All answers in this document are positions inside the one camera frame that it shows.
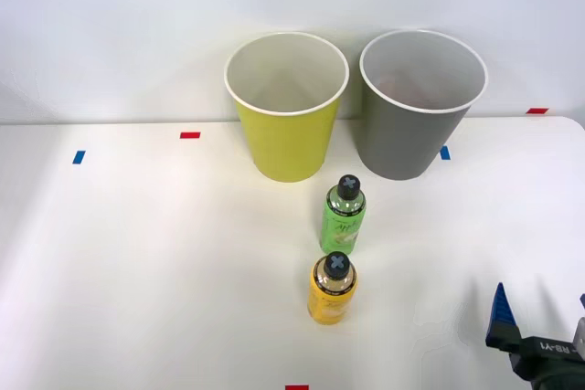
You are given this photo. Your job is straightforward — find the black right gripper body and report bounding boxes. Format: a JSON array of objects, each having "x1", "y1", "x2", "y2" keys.
[{"x1": 506, "y1": 335, "x2": 585, "y2": 390}]

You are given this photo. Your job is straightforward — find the yellow label plastic bottle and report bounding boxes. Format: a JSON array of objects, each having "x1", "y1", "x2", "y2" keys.
[{"x1": 306, "y1": 250, "x2": 359, "y2": 326}]

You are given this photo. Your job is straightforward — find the green label plastic bottle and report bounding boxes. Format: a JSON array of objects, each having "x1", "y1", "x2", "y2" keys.
[{"x1": 318, "y1": 174, "x2": 367, "y2": 256}]

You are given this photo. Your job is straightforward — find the grey plastic waste bin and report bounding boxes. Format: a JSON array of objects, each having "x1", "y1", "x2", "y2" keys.
[{"x1": 358, "y1": 28, "x2": 489, "y2": 181}]

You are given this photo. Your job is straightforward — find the yellow-green plastic waste bin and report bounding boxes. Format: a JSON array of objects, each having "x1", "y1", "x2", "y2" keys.
[{"x1": 223, "y1": 31, "x2": 351, "y2": 184}]

